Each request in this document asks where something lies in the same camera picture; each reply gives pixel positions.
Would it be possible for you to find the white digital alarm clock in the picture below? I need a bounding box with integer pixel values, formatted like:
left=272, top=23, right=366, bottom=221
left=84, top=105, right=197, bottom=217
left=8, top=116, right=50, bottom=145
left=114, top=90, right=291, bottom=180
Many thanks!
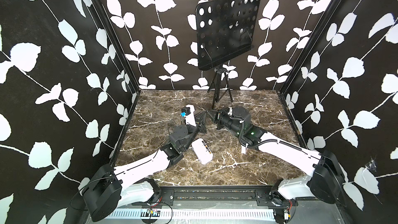
left=192, top=139, right=213, bottom=165

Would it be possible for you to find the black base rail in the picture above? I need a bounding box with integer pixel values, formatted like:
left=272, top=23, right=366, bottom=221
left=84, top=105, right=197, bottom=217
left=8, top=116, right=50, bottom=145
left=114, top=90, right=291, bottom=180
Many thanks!
left=160, top=185, right=279, bottom=208

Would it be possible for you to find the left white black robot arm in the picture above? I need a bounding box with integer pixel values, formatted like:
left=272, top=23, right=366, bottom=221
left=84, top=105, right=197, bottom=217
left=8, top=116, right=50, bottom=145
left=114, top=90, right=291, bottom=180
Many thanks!
left=80, top=111, right=207, bottom=222

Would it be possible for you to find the white battery cover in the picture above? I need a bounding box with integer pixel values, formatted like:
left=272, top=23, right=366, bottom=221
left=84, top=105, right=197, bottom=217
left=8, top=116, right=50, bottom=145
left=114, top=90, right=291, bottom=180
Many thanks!
left=241, top=146, right=247, bottom=155

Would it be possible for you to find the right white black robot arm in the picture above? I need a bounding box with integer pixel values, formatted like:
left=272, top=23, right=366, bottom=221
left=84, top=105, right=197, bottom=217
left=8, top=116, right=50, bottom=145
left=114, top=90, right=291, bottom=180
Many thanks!
left=207, top=106, right=345, bottom=205

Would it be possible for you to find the black perforated music stand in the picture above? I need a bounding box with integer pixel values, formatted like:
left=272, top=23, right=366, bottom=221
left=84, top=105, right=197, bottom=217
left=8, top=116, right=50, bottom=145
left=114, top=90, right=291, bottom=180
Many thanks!
left=195, top=0, right=261, bottom=104

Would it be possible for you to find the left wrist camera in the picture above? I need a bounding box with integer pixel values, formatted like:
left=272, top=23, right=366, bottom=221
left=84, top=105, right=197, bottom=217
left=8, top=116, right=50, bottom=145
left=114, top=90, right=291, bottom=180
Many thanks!
left=180, top=105, right=197, bottom=127

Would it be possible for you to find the white slotted cable duct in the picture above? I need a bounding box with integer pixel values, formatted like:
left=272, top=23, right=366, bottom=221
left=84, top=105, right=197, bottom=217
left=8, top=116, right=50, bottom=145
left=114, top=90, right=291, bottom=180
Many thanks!
left=107, top=208, right=275, bottom=222

